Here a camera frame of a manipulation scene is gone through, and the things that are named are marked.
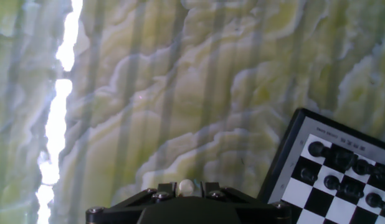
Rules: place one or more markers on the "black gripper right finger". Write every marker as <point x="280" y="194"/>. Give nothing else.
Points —
<point x="230" y="200"/>

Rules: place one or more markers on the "green marble patterned mat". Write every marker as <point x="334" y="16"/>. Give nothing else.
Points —
<point x="180" y="93"/>

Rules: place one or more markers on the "black chess piece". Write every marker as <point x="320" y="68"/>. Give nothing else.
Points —
<point x="342" y="159"/>
<point x="317" y="148"/>
<point x="383" y="172"/>
<point x="362" y="166"/>

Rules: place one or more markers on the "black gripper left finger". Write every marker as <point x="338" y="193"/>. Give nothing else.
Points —
<point x="149" y="200"/>

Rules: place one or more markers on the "black framed magnetic chessboard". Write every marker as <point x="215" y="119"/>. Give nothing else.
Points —
<point x="320" y="205"/>

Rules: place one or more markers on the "black chess pawn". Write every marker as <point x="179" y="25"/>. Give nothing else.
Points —
<point x="375" y="200"/>
<point x="352" y="190"/>
<point x="332" y="182"/>
<point x="308" y="174"/>

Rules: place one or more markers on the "white chess piece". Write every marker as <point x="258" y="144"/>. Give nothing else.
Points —
<point x="186" y="187"/>

